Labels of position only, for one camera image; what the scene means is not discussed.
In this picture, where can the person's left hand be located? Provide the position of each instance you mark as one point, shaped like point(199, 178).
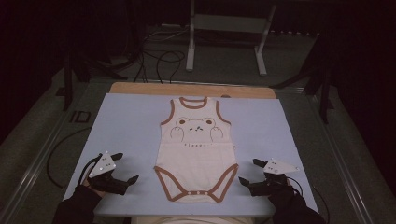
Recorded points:
point(98, 193)

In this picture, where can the black metal stand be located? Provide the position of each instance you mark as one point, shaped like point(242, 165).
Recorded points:
point(67, 87)
point(325, 99)

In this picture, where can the metal floor rail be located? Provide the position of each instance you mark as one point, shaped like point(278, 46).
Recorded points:
point(33, 170)
point(341, 168)

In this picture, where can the cream baby bodysuit brown trim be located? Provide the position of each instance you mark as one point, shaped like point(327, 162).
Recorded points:
point(196, 155)

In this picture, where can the white metal stand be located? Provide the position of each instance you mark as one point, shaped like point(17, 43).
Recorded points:
point(229, 23)

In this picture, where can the person's right hand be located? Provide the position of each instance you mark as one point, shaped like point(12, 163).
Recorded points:
point(290, 186)

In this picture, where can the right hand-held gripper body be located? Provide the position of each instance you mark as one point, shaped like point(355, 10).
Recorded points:
point(271, 183)

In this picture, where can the light blue mat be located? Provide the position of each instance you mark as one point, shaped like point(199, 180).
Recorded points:
point(130, 130)

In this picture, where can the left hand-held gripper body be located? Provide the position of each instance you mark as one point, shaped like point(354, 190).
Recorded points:
point(104, 182)

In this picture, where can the black rectangular floor frame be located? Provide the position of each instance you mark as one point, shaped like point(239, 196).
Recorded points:
point(72, 116)

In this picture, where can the white power strip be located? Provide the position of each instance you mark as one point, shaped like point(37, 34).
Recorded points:
point(171, 25)

